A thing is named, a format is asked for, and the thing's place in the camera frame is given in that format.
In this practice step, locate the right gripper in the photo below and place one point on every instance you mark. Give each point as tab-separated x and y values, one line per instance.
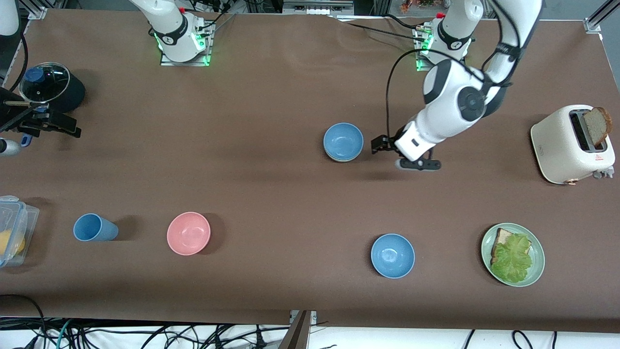
30	123

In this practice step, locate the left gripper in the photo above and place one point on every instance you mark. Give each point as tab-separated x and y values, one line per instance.
386	143

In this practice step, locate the blue bowl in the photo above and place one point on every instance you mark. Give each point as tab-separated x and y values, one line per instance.
393	255
343	139

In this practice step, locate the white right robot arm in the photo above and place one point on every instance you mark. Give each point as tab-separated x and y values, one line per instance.
169	24

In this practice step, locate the pink bowl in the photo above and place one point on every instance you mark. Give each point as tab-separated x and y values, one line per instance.
188	233

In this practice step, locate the glass lid blue knob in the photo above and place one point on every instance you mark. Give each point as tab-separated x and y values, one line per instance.
48	80

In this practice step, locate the clear plastic container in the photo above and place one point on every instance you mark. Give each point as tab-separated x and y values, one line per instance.
26	218

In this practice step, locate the blue cup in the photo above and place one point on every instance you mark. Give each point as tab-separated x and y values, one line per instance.
94	228

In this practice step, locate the yellow fruit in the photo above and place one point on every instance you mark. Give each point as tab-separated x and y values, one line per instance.
9	245

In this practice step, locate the brown table cloth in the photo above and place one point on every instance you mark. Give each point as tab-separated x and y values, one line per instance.
242	169

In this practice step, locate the white bread slice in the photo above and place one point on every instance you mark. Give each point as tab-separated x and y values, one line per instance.
503	237

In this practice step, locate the cream toaster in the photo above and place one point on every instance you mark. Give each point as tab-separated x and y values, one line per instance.
552	145

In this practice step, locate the green lettuce leaf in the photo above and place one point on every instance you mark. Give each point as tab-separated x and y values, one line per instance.
513	259

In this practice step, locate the green plate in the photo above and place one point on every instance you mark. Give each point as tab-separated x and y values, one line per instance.
537	261

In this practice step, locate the brown toast slice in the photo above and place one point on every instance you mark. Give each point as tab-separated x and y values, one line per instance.
598	125

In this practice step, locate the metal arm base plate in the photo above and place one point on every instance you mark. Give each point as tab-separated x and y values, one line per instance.
462	68
206	53

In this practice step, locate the aluminium frame corner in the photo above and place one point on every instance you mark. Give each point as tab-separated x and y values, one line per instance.
595	22
36	9

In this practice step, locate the metal table edge bracket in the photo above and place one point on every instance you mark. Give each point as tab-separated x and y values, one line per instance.
302	329

